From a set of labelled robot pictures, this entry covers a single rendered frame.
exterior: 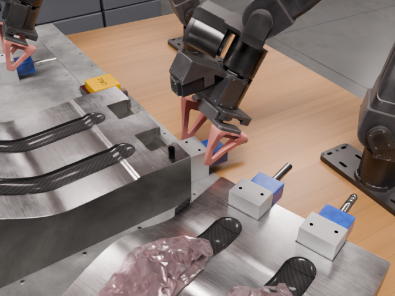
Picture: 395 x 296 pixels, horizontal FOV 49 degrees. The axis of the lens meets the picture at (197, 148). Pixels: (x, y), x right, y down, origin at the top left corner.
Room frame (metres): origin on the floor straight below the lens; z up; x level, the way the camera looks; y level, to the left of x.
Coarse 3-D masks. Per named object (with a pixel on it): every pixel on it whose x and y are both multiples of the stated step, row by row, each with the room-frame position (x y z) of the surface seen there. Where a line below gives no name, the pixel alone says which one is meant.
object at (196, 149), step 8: (184, 144) 0.58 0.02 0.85; (192, 144) 0.58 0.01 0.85; (200, 144) 0.58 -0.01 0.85; (240, 144) 0.62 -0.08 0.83; (192, 152) 0.56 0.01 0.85; (200, 152) 0.56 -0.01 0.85; (192, 160) 0.55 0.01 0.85; (200, 160) 0.56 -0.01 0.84; (216, 160) 0.58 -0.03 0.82; (224, 160) 0.59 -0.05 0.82; (192, 168) 0.55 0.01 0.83; (200, 168) 0.56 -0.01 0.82; (208, 168) 0.57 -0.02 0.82; (192, 176) 0.55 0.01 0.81; (200, 176) 0.56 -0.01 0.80
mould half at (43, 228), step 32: (96, 96) 0.68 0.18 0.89; (0, 128) 0.58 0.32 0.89; (32, 128) 0.59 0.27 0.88; (96, 128) 0.58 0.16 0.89; (128, 128) 0.58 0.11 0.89; (0, 160) 0.49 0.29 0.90; (32, 160) 0.50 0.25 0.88; (64, 160) 0.50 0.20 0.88; (128, 160) 0.50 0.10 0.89; (160, 160) 0.50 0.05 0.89; (64, 192) 0.44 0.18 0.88; (96, 192) 0.43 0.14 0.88; (128, 192) 0.45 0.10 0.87; (160, 192) 0.48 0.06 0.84; (0, 224) 0.36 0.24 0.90; (32, 224) 0.37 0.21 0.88; (64, 224) 0.40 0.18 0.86; (96, 224) 0.42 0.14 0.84; (128, 224) 0.44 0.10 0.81; (0, 256) 0.35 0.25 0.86; (32, 256) 0.37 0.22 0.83; (64, 256) 0.39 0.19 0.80
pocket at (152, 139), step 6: (144, 132) 0.57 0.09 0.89; (150, 132) 0.58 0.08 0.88; (156, 132) 0.58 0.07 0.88; (138, 138) 0.57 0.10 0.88; (144, 138) 0.57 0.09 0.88; (150, 138) 0.58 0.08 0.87; (156, 138) 0.58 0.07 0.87; (162, 138) 0.57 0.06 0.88; (144, 144) 0.57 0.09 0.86; (150, 144) 0.57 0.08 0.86; (156, 144) 0.57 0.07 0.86; (162, 144) 0.57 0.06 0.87; (168, 144) 0.56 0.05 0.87; (150, 150) 0.56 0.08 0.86
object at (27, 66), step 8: (0, 56) 0.93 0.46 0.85; (0, 64) 0.89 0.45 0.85; (24, 64) 0.92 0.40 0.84; (32, 64) 0.93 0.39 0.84; (40, 64) 0.95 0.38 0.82; (0, 72) 0.89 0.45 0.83; (8, 72) 0.90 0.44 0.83; (16, 72) 0.91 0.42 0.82; (24, 72) 0.92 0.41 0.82; (32, 72) 0.93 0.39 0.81; (8, 80) 0.90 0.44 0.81; (16, 80) 0.91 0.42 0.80
